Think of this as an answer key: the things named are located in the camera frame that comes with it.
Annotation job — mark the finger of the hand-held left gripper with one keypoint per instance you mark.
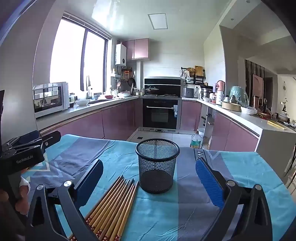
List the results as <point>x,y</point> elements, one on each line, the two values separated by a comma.
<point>27,136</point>
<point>52,138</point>

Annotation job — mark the pot with glass lid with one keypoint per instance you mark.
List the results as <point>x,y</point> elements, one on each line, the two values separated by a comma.
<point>152,90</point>

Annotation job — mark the white gas water heater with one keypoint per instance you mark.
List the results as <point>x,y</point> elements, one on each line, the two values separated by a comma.
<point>120,54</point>

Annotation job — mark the pink wall cabinet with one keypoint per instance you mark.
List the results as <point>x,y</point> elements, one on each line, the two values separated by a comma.
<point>137,49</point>

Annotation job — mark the white supplement bottle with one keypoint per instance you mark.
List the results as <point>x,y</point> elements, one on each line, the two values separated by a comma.
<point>220,97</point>

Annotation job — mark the bundle of wooden chopsticks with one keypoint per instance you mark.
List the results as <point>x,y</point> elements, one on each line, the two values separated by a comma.
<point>111,208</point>

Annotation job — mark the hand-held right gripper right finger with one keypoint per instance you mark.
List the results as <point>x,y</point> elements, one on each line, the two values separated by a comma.
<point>209,183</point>

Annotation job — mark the copper metal tumbler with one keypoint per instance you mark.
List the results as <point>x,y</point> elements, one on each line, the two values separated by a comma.
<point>255,102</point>

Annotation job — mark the round beige container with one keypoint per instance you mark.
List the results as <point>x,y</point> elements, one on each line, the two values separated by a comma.
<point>231,106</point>

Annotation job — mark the green plastic-covered appliance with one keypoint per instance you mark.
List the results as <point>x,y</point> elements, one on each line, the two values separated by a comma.
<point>239,96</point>

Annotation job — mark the white microwave oven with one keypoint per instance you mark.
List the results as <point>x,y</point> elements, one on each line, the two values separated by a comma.
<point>49,99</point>

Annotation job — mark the black range hood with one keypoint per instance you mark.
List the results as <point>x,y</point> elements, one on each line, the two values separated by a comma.
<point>161,83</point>

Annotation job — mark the white bowl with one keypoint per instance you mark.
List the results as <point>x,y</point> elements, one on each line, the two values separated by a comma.
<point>82,102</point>

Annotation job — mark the ceiling light panel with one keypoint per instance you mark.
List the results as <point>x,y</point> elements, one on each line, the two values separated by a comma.
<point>157,21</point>

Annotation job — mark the kitchen faucet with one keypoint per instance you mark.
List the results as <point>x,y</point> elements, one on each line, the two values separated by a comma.
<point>88,85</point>

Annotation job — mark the person's left hand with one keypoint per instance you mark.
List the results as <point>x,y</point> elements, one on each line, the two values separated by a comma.
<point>23,197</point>

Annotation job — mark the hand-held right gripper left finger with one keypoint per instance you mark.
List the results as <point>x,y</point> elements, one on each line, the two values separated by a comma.
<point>91,177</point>

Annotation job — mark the kitchen window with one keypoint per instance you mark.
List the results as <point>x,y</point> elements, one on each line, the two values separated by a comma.
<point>69,58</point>

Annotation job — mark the cooking oil bottle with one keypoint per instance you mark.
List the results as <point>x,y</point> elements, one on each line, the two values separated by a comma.
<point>196,141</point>

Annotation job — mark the black built-in oven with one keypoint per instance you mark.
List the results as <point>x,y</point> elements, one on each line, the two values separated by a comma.
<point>159,115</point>

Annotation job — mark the brown wooden board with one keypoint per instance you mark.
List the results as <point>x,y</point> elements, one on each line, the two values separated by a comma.
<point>257,84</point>

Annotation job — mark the pink thermos kettle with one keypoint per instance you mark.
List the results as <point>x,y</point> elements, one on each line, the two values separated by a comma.
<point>220,85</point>

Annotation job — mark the black wall rack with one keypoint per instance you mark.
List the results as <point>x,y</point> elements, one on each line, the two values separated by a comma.
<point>196,77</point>

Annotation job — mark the dark striped curtain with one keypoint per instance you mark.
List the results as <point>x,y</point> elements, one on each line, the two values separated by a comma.
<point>248,69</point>

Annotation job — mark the grey refrigerator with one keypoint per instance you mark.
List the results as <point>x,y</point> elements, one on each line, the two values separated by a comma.
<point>20,81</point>

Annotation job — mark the hanging frying pan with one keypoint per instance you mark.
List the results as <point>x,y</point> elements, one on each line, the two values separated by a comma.
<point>132,82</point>

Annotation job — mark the steel steamer pot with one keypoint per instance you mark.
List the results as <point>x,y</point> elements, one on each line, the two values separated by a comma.
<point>205,93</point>

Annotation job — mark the black mesh holder cup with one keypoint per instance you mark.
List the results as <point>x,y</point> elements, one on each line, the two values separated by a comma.
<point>157,171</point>

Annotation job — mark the blue patterned tablecloth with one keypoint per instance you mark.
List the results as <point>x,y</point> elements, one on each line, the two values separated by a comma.
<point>161,213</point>

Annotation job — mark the white plastic bag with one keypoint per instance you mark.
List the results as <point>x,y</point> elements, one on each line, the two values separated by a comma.
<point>248,111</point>

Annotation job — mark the pink base cabinet run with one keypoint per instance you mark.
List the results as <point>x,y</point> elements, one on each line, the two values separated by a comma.
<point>231,132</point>
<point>92,122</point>

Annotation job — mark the silver rice cooker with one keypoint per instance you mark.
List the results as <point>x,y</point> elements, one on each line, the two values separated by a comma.
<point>189,90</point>

